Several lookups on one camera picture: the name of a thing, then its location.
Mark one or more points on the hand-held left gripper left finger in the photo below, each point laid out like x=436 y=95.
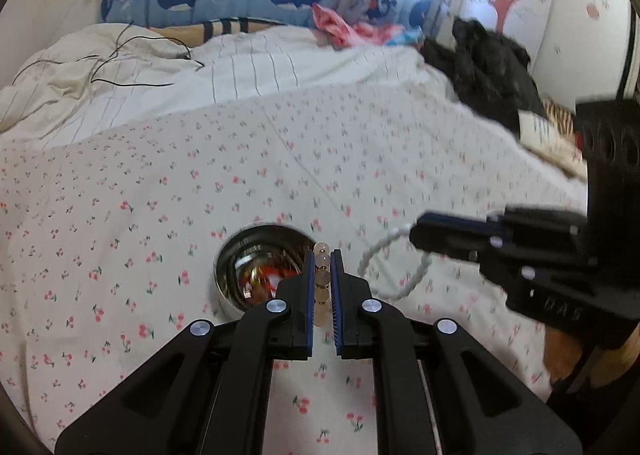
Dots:
x=310 y=315

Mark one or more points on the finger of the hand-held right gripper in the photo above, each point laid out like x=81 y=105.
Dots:
x=455 y=222
x=445 y=244

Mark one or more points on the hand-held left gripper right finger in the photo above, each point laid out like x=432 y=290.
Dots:
x=338 y=315

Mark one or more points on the red gold bangles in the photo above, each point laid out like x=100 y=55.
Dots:
x=260 y=280

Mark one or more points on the round metal bowl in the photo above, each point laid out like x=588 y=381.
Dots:
x=230 y=297

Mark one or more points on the striped book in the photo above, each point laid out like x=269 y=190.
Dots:
x=545 y=132

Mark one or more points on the black cloth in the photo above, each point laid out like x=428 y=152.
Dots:
x=480 y=70

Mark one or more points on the cherry print bed sheet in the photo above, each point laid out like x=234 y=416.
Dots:
x=200 y=175

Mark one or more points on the pink cloth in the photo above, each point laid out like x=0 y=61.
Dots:
x=340 y=27

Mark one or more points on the white striped duvet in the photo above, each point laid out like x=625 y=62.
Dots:
x=275 y=65

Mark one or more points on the striped pillow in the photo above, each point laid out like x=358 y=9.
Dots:
x=225 y=29

